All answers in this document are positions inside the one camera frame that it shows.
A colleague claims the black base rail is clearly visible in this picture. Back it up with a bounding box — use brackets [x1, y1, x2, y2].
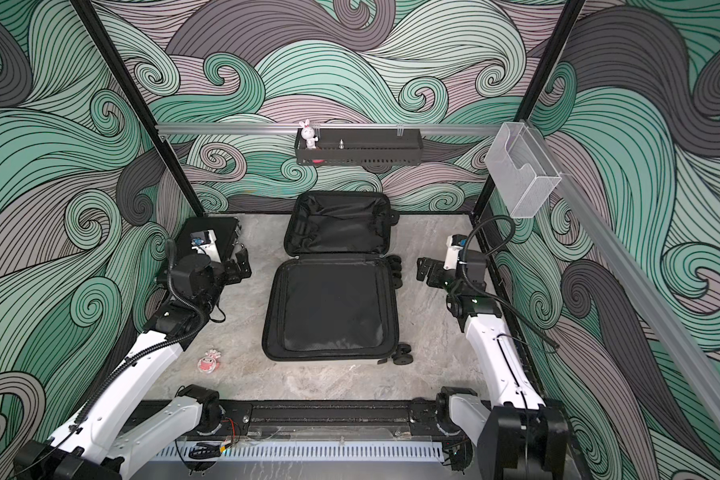
[125, 398, 571, 439]

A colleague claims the white hard-shell suitcase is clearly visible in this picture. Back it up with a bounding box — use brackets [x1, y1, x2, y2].
[262, 191, 413, 365]

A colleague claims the black flat case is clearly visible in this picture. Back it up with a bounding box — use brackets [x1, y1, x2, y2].
[157, 217, 243, 298]

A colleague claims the aluminium back wall rail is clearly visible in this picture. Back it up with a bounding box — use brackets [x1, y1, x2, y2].
[155, 122, 501, 137]

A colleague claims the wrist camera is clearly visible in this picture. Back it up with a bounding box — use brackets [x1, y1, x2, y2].
[190, 230, 222, 263]
[444, 234, 467, 270]

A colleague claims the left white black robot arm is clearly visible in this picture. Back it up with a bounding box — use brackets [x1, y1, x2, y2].
[10, 240, 251, 479]

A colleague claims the aluminium right wall rail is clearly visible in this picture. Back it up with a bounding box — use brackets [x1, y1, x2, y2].
[523, 122, 720, 431]

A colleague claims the white slotted cable duct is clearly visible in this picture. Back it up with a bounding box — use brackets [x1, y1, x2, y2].
[154, 440, 445, 463]

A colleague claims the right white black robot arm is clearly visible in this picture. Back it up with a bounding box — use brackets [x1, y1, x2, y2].
[417, 226, 570, 479]

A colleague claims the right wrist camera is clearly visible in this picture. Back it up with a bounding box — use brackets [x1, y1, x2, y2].
[444, 234, 467, 270]

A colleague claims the aluminium wall rail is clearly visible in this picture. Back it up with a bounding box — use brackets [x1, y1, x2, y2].
[523, 122, 720, 431]
[155, 122, 501, 137]

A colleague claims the black wall shelf tray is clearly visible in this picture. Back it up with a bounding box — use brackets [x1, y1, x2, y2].
[294, 128, 424, 167]

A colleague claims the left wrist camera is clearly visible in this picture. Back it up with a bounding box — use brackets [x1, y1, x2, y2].
[190, 230, 222, 263]

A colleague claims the clear acrylic wall box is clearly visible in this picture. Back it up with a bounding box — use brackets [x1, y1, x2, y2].
[485, 122, 561, 219]

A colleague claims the pink round toy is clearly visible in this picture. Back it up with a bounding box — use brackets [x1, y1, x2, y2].
[197, 349, 222, 374]

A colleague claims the white bunny figurine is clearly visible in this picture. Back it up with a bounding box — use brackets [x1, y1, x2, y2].
[299, 119, 319, 150]

